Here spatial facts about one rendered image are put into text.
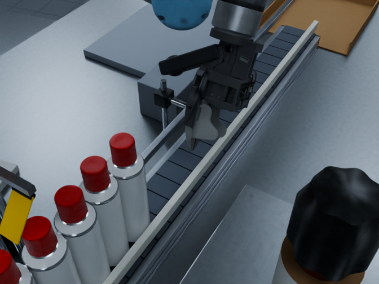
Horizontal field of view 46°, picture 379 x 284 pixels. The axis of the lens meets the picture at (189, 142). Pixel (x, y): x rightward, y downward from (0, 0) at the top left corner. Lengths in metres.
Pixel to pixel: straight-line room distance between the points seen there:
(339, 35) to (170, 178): 0.72
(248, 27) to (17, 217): 0.43
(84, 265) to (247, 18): 0.42
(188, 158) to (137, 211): 0.21
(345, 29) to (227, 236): 0.81
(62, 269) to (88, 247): 0.05
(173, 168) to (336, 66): 0.57
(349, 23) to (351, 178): 1.00
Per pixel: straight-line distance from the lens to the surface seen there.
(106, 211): 0.59
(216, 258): 0.70
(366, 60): 1.25
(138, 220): 0.67
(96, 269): 0.62
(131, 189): 0.61
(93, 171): 0.55
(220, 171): 0.82
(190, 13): 0.56
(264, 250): 0.72
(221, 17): 0.71
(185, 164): 0.82
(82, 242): 0.56
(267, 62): 1.08
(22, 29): 1.38
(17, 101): 1.11
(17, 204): 0.51
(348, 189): 0.42
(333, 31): 1.34
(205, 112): 0.74
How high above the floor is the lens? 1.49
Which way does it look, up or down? 45 degrees down
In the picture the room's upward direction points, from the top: straight up
